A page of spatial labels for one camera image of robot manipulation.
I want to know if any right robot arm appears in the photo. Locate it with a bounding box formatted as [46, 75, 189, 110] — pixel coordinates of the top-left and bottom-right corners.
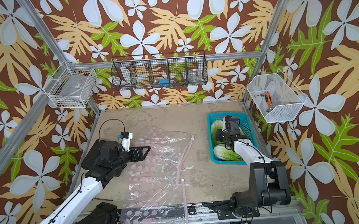
[212, 115, 291, 216]

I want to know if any white wire basket left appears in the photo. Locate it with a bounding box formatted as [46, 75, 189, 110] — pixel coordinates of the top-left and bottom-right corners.
[45, 62, 97, 109]

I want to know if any chinese cabbage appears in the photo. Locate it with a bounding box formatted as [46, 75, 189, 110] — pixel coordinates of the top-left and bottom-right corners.
[213, 144, 243, 162]
[239, 124, 250, 135]
[210, 120, 223, 147]

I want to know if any white wire basket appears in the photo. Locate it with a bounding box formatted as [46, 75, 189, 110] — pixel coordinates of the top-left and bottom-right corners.
[247, 73, 308, 123]
[45, 62, 97, 109]

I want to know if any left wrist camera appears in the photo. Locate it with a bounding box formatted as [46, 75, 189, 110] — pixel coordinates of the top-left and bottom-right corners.
[119, 132, 133, 152]

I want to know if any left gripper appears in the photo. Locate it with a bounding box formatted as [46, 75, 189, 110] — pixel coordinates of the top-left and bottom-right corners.
[111, 143, 152, 170]

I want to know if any black plastic case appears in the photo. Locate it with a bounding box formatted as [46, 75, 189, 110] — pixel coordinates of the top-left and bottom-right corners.
[81, 139, 107, 175]

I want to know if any zip-top bag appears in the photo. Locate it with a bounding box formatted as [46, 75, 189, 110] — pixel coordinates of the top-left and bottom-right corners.
[126, 153, 182, 198]
[133, 125, 195, 166]
[120, 183, 188, 224]

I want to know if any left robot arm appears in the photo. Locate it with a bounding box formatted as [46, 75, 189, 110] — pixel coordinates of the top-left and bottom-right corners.
[40, 140, 151, 224]

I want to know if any black wire basket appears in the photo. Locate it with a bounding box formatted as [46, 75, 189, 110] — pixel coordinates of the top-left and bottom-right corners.
[110, 51, 208, 91]

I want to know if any blue small box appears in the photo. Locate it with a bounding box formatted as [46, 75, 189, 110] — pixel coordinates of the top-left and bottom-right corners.
[158, 79, 170, 88]

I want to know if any teal plastic basket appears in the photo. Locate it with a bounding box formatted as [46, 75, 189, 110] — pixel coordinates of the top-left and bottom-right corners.
[207, 112, 258, 165]

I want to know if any white wire basket right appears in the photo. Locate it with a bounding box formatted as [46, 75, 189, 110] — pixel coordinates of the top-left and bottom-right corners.
[247, 73, 308, 123]

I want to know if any orange black tool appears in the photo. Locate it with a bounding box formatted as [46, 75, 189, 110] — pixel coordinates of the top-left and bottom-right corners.
[264, 92, 274, 112]

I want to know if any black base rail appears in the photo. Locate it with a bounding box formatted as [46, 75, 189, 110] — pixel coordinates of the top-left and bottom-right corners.
[119, 200, 260, 224]

